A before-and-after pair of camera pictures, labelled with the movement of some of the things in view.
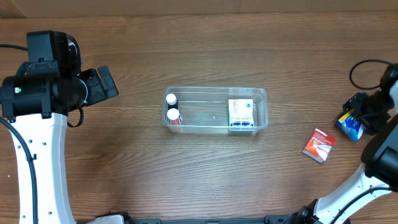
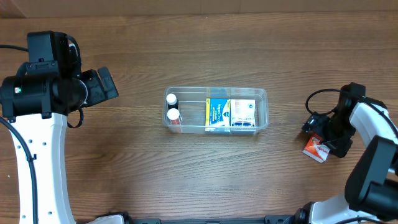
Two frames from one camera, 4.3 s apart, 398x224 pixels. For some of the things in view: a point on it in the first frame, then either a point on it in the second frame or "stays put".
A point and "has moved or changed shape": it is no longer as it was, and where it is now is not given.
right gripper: (354, 104) to (325, 134)
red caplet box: (319, 145) stays put
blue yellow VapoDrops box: (351, 125) has moved or changed shape
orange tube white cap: (173, 114) stays put
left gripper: (94, 86) stays put
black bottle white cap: (171, 101) stays put
